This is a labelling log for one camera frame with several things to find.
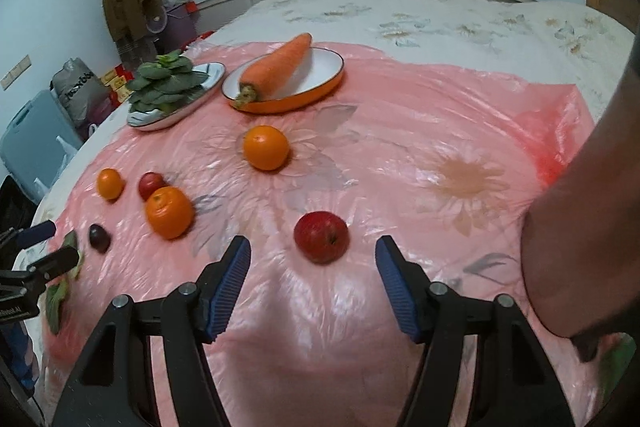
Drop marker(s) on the bok choy leaf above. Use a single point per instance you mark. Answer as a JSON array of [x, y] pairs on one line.
[[72, 241], [54, 307]]

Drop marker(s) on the orange and white bowl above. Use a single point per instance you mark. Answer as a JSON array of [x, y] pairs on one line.
[[320, 67]]

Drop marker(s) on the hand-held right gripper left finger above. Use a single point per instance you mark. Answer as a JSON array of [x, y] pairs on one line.
[[230, 287]]

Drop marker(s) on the small white desk fan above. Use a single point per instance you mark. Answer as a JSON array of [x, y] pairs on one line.
[[156, 23]]

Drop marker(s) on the pale blue plastic bag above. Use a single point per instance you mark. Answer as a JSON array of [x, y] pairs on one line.
[[65, 157]]

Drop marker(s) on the purple bin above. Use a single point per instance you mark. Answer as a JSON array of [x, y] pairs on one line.
[[177, 29]]

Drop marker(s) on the pile of bok choy leaves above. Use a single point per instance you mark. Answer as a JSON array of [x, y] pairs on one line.
[[165, 82]]

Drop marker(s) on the dark purple plum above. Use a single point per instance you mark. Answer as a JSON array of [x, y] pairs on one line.
[[99, 238]]

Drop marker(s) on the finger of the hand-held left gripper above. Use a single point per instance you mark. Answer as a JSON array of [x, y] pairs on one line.
[[55, 263], [40, 232]]

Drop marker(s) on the carrot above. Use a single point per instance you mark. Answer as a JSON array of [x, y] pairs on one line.
[[275, 67]]

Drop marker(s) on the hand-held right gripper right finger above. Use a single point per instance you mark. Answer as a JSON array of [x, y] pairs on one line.
[[400, 292]]

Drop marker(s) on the pink plastic sheet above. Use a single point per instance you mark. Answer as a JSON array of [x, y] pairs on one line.
[[400, 132]]

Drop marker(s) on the grey printed bag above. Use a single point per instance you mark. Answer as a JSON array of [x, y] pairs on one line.
[[80, 92]]

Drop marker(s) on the yellow and red box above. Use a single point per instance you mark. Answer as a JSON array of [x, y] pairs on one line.
[[116, 79]]

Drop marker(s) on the wooden bed headboard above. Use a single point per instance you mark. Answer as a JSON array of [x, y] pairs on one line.
[[607, 2]]

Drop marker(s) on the red apple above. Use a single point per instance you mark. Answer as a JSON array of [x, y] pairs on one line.
[[321, 237], [151, 183]]

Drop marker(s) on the rose gold electric kettle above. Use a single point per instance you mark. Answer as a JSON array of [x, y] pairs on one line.
[[575, 232]]

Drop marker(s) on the orange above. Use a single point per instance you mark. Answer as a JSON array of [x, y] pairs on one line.
[[110, 183], [169, 212], [266, 147]]

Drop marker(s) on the white plate with dark rim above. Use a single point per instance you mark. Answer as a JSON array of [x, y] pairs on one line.
[[212, 74]]

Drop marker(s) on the wall switch panel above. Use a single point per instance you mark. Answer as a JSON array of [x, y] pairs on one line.
[[15, 73]]

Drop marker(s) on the black bag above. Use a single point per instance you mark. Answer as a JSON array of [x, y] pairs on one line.
[[15, 202]]

